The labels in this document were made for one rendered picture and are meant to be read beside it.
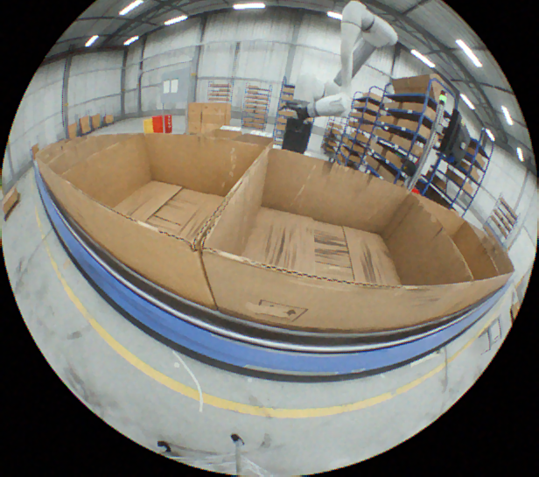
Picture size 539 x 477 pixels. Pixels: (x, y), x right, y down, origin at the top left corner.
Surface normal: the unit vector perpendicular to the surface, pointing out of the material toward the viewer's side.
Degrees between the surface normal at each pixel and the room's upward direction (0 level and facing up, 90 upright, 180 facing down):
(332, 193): 90
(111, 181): 89
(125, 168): 89
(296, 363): 0
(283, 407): 0
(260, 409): 0
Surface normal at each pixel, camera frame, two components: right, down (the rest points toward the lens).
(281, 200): -0.17, 0.56
